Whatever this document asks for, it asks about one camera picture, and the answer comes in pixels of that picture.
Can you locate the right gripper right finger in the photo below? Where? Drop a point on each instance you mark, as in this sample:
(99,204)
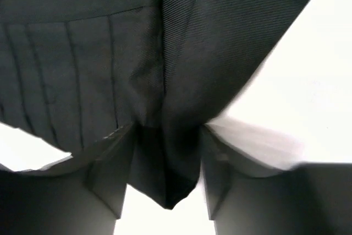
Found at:
(245,197)

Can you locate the black pleated skirt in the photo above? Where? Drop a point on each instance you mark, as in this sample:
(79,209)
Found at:
(77,72)

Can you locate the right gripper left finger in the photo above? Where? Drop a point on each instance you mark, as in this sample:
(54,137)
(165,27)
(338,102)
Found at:
(82,195)

